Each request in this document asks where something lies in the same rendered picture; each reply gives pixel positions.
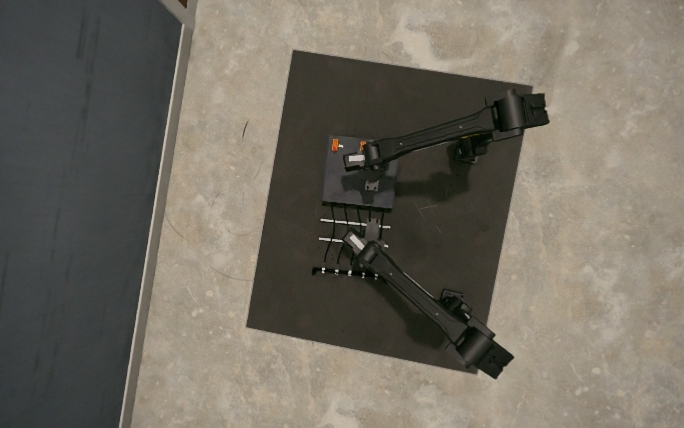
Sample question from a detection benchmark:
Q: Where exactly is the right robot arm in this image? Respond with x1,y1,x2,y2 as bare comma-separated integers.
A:
343,89,550,191

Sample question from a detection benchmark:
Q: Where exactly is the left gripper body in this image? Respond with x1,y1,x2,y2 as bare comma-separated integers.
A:
354,239,385,255

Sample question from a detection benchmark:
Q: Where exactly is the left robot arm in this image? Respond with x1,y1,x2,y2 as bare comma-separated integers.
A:
341,218,514,380

